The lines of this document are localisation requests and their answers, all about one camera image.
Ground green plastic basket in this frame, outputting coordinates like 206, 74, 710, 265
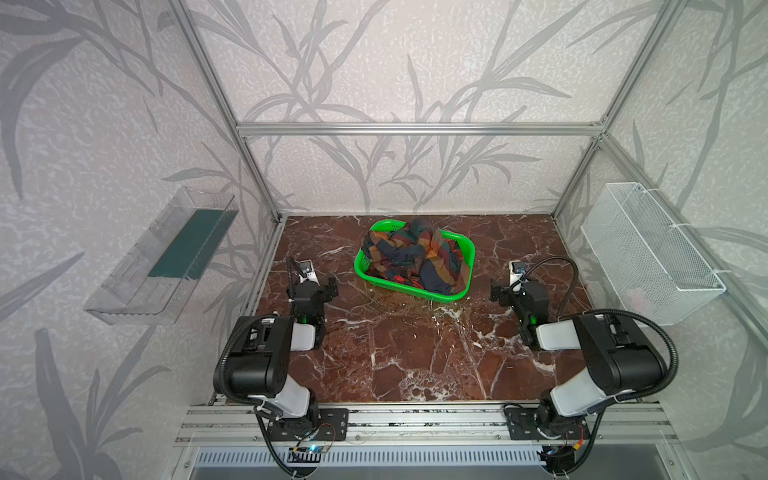
354, 219, 476, 303

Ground multicolour plaid shirt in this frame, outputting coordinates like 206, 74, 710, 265
361, 217, 471, 296

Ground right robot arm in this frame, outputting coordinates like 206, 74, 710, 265
490, 279, 679, 439

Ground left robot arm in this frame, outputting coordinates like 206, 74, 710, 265
213, 276, 338, 430

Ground pink object in basket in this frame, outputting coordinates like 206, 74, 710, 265
624, 288, 653, 313

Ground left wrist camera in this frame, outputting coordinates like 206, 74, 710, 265
298, 260, 318, 283

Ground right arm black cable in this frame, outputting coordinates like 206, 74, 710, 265
521, 256, 680, 402

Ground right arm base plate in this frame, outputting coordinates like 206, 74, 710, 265
502, 404, 591, 443

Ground white wire mesh basket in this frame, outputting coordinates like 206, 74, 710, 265
581, 182, 726, 326

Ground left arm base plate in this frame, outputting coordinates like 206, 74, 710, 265
267, 408, 350, 441

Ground aluminium front rail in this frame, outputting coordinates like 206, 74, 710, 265
173, 401, 680, 447

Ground clear plastic wall bin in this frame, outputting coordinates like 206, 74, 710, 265
84, 187, 239, 326

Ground aluminium frame bars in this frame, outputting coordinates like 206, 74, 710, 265
168, 1, 767, 348

